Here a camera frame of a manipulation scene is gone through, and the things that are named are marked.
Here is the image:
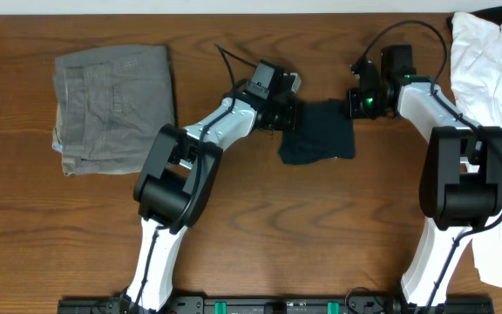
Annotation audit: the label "black t-shirt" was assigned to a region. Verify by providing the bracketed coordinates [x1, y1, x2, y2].
[278, 99, 356, 165]

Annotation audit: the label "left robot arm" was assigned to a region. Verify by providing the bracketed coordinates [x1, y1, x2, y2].
[119, 72, 302, 313]

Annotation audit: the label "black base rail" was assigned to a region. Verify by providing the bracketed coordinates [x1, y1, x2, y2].
[57, 296, 495, 314]

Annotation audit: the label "folded grey khaki pants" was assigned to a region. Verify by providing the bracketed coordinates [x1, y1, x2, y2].
[51, 44, 176, 175]

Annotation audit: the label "small black cable loop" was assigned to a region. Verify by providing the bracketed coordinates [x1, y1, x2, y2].
[344, 286, 385, 314]

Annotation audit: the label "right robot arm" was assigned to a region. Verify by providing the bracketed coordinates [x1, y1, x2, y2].
[343, 58, 502, 313]

